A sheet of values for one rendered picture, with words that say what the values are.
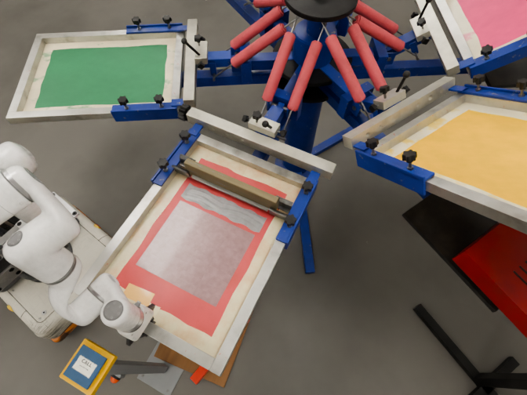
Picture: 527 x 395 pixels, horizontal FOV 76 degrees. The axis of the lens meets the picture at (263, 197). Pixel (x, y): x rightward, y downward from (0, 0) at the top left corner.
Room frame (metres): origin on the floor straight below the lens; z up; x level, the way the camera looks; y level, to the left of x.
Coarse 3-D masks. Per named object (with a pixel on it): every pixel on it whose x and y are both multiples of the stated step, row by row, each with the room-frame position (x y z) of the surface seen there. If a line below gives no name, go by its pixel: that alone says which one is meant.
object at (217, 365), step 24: (216, 144) 0.87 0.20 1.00; (264, 168) 0.75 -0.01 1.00; (144, 216) 0.54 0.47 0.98; (120, 240) 0.43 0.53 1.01; (96, 264) 0.34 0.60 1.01; (264, 264) 0.34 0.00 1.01; (240, 312) 0.17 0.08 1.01; (168, 336) 0.10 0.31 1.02; (240, 336) 0.10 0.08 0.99; (192, 360) 0.03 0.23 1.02; (216, 360) 0.03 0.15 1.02
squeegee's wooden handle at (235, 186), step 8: (192, 160) 0.74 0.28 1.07; (192, 168) 0.71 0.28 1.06; (200, 168) 0.71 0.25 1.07; (208, 168) 0.71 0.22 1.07; (200, 176) 0.70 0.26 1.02; (208, 176) 0.68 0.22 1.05; (216, 176) 0.67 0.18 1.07; (224, 176) 0.67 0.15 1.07; (216, 184) 0.66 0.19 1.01; (224, 184) 0.65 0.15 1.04; (232, 184) 0.63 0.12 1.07; (240, 184) 0.63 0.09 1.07; (248, 184) 0.63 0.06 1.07; (240, 192) 0.62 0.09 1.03; (248, 192) 0.60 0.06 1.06; (256, 192) 0.60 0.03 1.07; (264, 192) 0.60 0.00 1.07; (256, 200) 0.58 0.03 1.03; (264, 200) 0.57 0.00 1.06; (272, 200) 0.56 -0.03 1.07
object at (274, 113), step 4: (272, 108) 1.03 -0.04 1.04; (276, 108) 1.03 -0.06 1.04; (280, 108) 1.03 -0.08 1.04; (268, 112) 1.01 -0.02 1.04; (272, 112) 1.01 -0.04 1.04; (276, 112) 1.01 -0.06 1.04; (280, 112) 1.01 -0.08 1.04; (264, 116) 0.99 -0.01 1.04; (268, 116) 0.99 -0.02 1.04; (272, 116) 0.99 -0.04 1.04; (276, 116) 0.99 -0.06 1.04; (280, 116) 1.00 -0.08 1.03; (272, 120) 0.97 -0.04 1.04; (276, 120) 0.97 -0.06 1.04; (280, 120) 1.00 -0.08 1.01; (268, 136) 0.89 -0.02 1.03
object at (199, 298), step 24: (264, 216) 0.54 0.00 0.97; (216, 240) 0.44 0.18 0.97; (240, 240) 0.44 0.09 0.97; (192, 264) 0.35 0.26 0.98; (216, 264) 0.35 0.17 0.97; (240, 264) 0.35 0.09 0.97; (192, 288) 0.26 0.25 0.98; (216, 288) 0.26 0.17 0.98; (168, 312) 0.18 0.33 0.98; (192, 312) 0.18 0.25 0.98; (216, 312) 0.18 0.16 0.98
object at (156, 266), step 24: (216, 168) 0.77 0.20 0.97; (216, 192) 0.65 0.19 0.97; (168, 216) 0.54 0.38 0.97; (192, 216) 0.54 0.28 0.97; (216, 216) 0.54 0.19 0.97; (144, 240) 0.44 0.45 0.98; (168, 240) 0.44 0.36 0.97; (192, 240) 0.44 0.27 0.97; (144, 264) 0.35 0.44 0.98; (168, 264) 0.35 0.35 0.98; (144, 288) 0.26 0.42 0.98; (168, 288) 0.26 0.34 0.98
